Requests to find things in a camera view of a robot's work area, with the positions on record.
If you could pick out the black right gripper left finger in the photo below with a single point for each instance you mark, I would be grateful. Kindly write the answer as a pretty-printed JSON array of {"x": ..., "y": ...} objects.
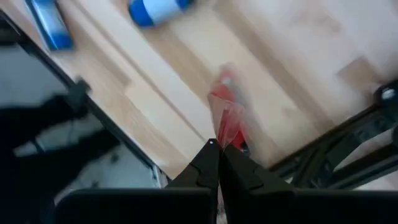
[{"x": 202, "y": 168}]

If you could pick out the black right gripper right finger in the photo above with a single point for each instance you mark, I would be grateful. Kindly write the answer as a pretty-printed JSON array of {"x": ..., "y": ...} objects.
[{"x": 248, "y": 180}]

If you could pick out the red paint bottle white cap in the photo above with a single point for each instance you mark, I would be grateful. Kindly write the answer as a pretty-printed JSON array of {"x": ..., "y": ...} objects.
[{"x": 228, "y": 124}]

